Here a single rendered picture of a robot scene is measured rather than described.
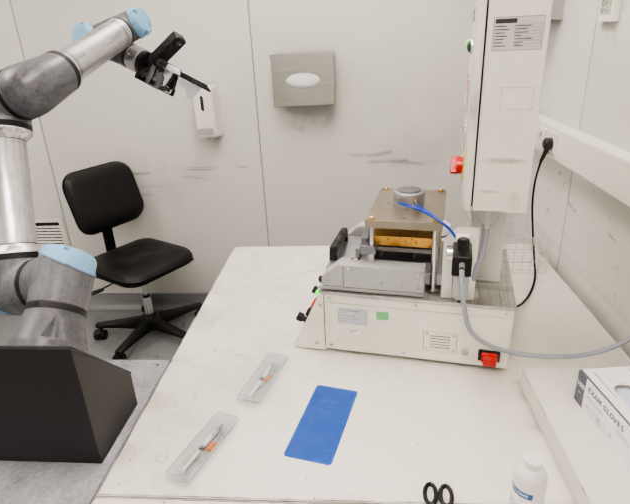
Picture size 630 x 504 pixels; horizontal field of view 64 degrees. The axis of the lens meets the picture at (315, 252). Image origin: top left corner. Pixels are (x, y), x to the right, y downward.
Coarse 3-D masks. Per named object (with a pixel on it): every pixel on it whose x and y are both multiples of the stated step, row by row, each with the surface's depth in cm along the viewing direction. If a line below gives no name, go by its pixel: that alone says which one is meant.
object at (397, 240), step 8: (376, 232) 126; (384, 232) 125; (392, 232) 125; (400, 232) 125; (408, 232) 125; (416, 232) 125; (424, 232) 124; (440, 232) 124; (376, 240) 124; (384, 240) 124; (392, 240) 123; (400, 240) 123; (408, 240) 122; (416, 240) 122; (424, 240) 121; (440, 240) 127; (384, 248) 125; (392, 248) 124; (400, 248) 123; (408, 248) 123; (416, 248) 123; (424, 248) 122
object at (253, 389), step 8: (264, 360) 127; (272, 360) 127; (280, 360) 127; (264, 368) 124; (272, 368) 124; (256, 376) 121; (264, 376) 121; (272, 376) 121; (248, 384) 118; (256, 384) 118; (264, 384) 118; (240, 392) 116; (248, 392) 116; (256, 392) 115; (256, 400) 113
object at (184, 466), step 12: (216, 420) 107; (228, 420) 107; (204, 432) 104; (216, 432) 104; (192, 444) 101; (204, 444) 101; (216, 444) 101; (180, 456) 99; (192, 456) 98; (204, 456) 98; (168, 468) 96; (180, 468) 96; (192, 468) 96
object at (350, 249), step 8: (352, 240) 145; (360, 240) 134; (344, 248) 140; (352, 248) 140; (440, 248) 137; (344, 256) 135; (352, 256) 135; (360, 256) 132; (440, 256) 132; (328, 264) 131; (440, 264) 128; (440, 272) 124; (440, 280) 123
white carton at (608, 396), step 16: (608, 368) 103; (624, 368) 102; (576, 384) 104; (592, 384) 98; (608, 384) 98; (624, 384) 98; (576, 400) 105; (592, 400) 98; (608, 400) 94; (624, 400) 95; (592, 416) 99; (608, 416) 93; (624, 416) 90; (608, 432) 94; (624, 432) 89; (624, 448) 89
